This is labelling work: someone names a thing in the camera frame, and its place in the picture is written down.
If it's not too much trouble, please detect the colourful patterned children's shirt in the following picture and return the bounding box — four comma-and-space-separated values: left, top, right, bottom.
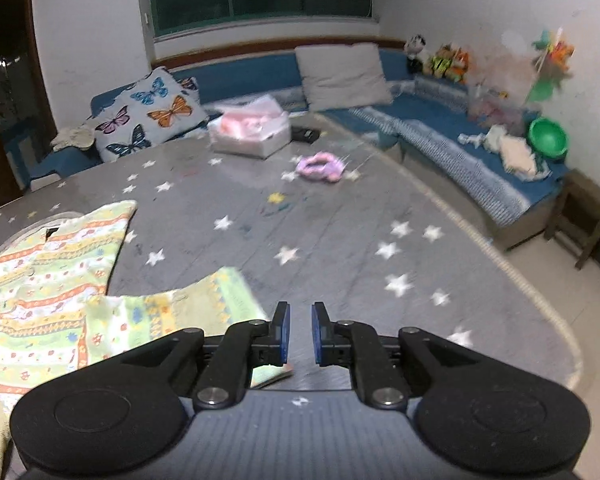
0, 199, 296, 480

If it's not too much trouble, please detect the pink hair scrunchie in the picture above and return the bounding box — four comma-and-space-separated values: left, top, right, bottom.
296, 152, 346, 183

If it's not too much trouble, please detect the black remote control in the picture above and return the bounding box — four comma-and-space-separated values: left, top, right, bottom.
290, 126, 321, 144

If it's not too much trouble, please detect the pink tissue box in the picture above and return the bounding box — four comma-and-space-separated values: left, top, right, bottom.
208, 94, 291, 159

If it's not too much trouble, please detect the blue corner sofa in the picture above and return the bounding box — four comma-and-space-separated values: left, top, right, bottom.
36, 49, 568, 230

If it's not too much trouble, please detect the grey sofa cushion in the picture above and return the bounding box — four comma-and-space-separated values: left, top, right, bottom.
294, 42, 393, 112

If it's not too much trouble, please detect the small wooden stool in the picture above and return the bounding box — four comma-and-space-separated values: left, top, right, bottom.
543, 169, 600, 270

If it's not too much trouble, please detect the crumpled beige cloth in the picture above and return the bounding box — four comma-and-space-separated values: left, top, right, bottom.
50, 124, 95, 152

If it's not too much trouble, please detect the butterfly print pillow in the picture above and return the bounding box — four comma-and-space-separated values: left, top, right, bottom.
92, 67, 208, 162

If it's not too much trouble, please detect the green plastic basin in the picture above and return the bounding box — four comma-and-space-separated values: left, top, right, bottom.
527, 117, 569, 160

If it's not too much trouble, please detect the orange fox plush toy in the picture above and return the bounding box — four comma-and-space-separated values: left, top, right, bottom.
422, 44, 471, 84

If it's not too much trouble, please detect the panda plush toy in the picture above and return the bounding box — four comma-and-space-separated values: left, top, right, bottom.
404, 35, 426, 75

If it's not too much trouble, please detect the colourful pinwheel toy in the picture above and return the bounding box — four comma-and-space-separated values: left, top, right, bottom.
526, 27, 574, 103

